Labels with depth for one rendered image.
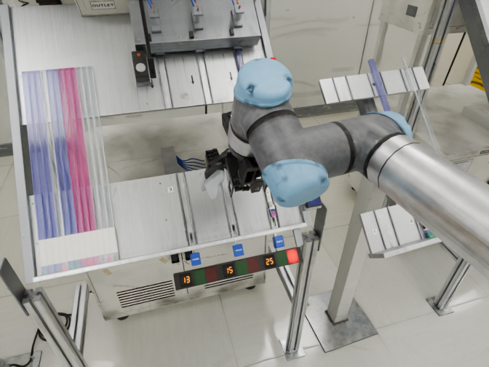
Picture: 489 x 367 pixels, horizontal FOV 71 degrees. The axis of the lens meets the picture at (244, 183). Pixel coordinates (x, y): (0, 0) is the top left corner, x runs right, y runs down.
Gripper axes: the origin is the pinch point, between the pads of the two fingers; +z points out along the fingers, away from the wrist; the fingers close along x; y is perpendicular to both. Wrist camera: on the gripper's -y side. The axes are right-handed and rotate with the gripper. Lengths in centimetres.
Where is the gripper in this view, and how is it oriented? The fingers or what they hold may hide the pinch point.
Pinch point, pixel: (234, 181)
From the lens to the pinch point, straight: 76.1
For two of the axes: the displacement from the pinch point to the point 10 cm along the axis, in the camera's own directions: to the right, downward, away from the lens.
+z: -1.3, 4.4, 8.9
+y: 2.4, 8.8, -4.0
